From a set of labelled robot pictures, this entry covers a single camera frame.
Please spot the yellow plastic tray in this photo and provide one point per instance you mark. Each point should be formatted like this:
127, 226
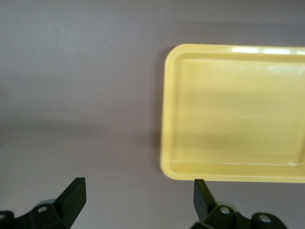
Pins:
233, 114

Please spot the brown table cover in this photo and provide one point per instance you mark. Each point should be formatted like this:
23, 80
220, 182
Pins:
71, 95

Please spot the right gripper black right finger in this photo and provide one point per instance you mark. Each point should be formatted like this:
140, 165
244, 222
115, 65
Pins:
205, 205

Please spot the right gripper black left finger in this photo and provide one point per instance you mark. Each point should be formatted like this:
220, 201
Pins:
69, 202

